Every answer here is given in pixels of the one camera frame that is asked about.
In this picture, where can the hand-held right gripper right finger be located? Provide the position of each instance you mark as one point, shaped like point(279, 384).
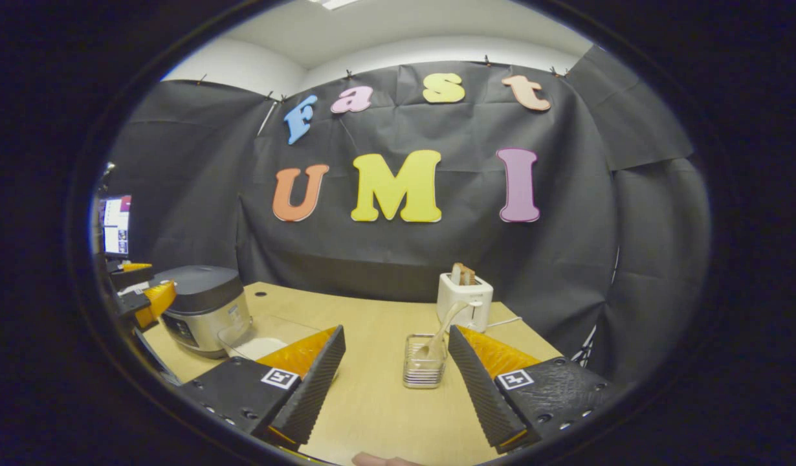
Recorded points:
point(479, 395)

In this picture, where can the white toaster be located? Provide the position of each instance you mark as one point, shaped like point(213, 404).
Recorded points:
point(475, 294)

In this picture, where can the silver black rice cooker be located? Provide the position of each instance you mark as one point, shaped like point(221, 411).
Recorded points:
point(204, 310)

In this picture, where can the bread slice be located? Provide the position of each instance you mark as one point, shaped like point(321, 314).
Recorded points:
point(463, 274)

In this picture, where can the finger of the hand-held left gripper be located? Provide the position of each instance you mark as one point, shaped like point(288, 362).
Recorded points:
point(155, 301)
point(132, 277)

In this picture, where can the computer monitor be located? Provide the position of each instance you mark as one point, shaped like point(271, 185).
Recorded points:
point(116, 223)

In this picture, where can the ceiling light panel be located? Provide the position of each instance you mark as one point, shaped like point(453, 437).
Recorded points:
point(333, 3)

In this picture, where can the clear plastic rice container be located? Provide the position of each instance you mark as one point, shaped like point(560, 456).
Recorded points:
point(262, 327)

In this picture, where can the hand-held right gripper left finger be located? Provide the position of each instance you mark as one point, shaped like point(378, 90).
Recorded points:
point(314, 388)

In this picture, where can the wooden spoon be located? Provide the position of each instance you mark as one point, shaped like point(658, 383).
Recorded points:
point(446, 323)

